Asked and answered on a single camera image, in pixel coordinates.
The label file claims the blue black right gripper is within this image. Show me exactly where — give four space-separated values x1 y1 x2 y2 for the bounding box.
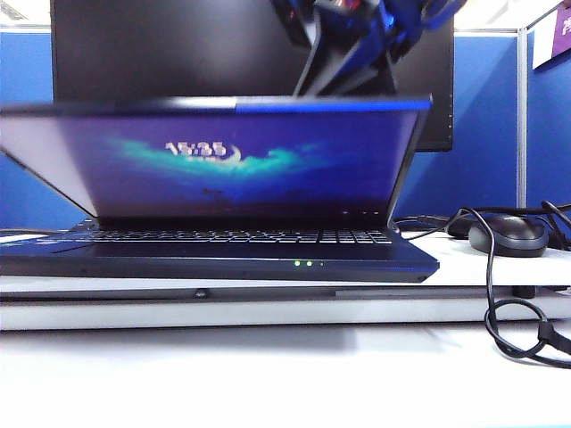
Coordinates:
292 0 465 98

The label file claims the black Hasee laptop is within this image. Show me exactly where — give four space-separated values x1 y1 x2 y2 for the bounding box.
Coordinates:
0 93 441 284

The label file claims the black ASUS monitor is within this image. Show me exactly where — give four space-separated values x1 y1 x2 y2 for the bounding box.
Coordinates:
50 0 456 153

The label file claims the white purple poster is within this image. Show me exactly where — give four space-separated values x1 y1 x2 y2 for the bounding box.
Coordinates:
532 4 571 71

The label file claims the blue office partition panel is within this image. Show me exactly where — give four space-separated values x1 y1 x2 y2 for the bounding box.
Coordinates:
527 26 571 210
0 26 521 231

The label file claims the black grey computer mouse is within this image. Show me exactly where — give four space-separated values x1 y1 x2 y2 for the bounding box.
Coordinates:
468 213 550 259

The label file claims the silver partition post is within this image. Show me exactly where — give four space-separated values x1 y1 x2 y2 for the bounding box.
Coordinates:
516 27 530 209

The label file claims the black cable behind mouse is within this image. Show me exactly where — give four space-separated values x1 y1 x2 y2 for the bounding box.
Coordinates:
392 214 474 240

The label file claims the dark grey desk rail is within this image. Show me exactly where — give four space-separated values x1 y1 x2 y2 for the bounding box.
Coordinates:
0 284 541 304

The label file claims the black looped cable with ferrite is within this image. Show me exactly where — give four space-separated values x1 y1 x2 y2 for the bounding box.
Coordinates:
459 207 571 369

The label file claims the black cable by partition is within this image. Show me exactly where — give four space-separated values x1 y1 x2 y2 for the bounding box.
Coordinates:
541 200 571 251

